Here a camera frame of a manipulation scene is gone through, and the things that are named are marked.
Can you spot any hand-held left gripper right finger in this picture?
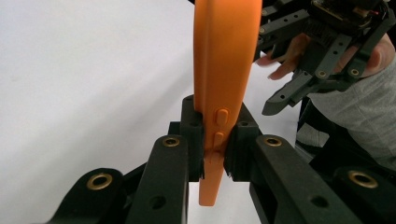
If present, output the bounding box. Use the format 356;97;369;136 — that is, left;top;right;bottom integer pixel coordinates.
223;102;263;183

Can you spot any orange phone case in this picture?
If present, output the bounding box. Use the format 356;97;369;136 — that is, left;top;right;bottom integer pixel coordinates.
192;0;263;207

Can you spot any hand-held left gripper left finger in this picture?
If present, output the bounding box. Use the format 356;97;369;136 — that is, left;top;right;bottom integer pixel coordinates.
168;94;205;183

